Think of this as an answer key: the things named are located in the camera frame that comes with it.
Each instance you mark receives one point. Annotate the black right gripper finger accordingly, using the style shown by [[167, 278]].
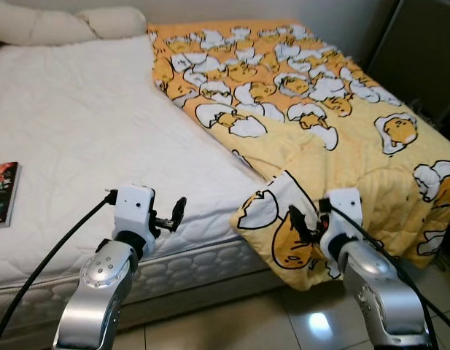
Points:
[[296, 222]]

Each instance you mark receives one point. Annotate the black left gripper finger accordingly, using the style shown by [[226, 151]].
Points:
[[179, 211]]

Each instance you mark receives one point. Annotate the yellow egg cartoon blanket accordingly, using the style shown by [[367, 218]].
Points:
[[283, 80]]

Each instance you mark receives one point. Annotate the dark book with red cover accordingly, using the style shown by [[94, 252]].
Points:
[[2, 193]]

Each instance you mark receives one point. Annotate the white quilted mattress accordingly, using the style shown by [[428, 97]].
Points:
[[86, 117]]

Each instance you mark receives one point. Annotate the dark cabinet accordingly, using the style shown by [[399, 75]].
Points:
[[421, 58]]

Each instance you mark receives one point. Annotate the long cream bolster pillow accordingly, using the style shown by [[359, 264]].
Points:
[[57, 25]]

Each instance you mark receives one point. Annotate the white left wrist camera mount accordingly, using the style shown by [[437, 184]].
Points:
[[133, 208]]

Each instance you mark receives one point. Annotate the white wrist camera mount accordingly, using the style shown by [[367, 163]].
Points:
[[343, 211], [133, 208]]

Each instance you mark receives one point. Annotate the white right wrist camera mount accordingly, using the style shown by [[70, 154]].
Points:
[[343, 211]]

